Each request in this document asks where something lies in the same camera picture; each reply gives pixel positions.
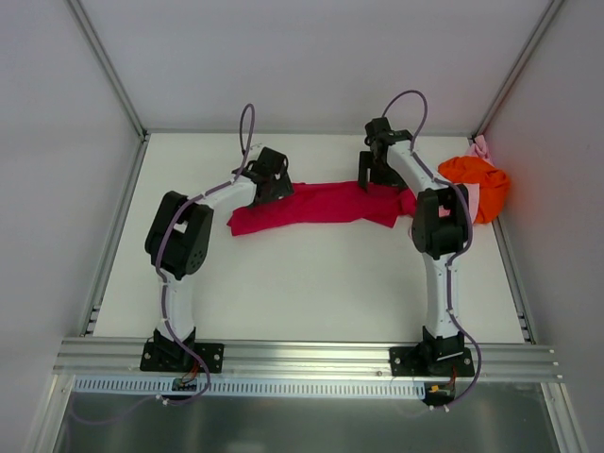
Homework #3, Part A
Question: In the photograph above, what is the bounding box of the magenta t shirt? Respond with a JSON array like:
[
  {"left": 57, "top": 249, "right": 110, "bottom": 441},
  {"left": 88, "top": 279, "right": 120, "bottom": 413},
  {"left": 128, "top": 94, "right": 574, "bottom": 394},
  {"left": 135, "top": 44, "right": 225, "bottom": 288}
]
[{"left": 227, "top": 181, "right": 416, "bottom": 236}]

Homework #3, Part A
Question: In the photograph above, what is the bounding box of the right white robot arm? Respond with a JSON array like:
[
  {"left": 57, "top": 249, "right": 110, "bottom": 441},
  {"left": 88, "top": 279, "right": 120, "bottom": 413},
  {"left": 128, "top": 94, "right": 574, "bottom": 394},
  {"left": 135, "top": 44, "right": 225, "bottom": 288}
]
[{"left": 358, "top": 117, "right": 475, "bottom": 378}]

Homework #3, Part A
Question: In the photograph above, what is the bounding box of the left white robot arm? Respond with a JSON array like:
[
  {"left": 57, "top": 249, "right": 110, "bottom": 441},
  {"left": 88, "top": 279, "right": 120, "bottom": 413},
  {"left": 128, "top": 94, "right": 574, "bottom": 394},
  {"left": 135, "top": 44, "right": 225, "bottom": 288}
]
[{"left": 140, "top": 147, "right": 294, "bottom": 372}]

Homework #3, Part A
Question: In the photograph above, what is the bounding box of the pink t shirt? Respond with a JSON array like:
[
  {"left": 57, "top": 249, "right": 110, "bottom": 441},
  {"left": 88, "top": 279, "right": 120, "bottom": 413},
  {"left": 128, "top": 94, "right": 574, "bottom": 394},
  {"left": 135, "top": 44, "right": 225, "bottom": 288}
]
[{"left": 438, "top": 135, "right": 494, "bottom": 224}]

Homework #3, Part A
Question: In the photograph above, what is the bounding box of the orange t shirt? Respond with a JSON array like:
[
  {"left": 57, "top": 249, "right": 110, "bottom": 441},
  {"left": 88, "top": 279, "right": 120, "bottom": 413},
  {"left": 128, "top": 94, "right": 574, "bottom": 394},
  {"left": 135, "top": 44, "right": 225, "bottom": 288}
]
[{"left": 438, "top": 156, "right": 511, "bottom": 224}]

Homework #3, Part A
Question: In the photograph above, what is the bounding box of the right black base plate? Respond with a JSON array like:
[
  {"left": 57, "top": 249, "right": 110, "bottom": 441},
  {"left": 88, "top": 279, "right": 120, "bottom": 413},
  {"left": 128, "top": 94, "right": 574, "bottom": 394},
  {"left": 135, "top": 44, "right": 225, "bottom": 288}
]
[{"left": 389, "top": 345, "right": 476, "bottom": 378}]

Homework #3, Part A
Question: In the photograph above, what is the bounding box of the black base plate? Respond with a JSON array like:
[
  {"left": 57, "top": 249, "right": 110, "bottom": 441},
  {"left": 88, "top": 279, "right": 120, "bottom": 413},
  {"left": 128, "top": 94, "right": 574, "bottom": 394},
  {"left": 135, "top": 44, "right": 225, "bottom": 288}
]
[
  {"left": 139, "top": 341, "right": 224, "bottom": 374},
  {"left": 389, "top": 345, "right": 476, "bottom": 378}
]

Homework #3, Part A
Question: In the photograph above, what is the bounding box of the left aluminium frame post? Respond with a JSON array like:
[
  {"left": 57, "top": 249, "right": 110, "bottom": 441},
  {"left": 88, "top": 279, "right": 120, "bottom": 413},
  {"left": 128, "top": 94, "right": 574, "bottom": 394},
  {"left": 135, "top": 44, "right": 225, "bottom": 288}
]
[{"left": 64, "top": 0, "right": 148, "bottom": 142}]

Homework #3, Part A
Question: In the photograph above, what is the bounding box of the aluminium frame post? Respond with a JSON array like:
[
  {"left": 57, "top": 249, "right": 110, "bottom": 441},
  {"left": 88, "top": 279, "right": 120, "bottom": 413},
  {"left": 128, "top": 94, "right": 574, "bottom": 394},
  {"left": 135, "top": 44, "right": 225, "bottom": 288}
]
[
  {"left": 469, "top": 0, "right": 566, "bottom": 140},
  {"left": 64, "top": 0, "right": 148, "bottom": 142}
]

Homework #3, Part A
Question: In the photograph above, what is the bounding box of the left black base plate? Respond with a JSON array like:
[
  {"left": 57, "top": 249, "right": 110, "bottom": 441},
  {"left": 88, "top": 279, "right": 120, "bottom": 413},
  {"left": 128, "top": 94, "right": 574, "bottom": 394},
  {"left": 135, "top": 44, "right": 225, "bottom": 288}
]
[{"left": 139, "top": 341, "right": 224, "bottom": 374}]

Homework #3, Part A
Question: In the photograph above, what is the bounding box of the right aluminium frame post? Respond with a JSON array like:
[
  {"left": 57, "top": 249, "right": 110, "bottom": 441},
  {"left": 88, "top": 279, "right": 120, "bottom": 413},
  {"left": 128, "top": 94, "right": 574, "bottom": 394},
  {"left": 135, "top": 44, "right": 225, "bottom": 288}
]
[{"left": 469, "top": 0, "right": 566, "bottom": 140}]

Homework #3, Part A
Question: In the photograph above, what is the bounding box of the aluminium mounting rail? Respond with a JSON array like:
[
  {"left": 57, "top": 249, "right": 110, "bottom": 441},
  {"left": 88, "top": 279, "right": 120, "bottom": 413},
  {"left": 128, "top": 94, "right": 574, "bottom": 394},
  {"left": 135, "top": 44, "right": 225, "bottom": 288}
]
[{"left": 52, "top": 337, "right": 563, "bottom": 383}]

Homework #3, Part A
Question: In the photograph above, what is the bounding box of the slotted cable duct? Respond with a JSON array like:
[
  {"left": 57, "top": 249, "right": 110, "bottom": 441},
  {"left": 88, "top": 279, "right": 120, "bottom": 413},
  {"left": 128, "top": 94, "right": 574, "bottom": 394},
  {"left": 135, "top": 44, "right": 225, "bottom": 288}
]
[{"left": 73, "top": 376, "right": 426, "bottom": 400}]

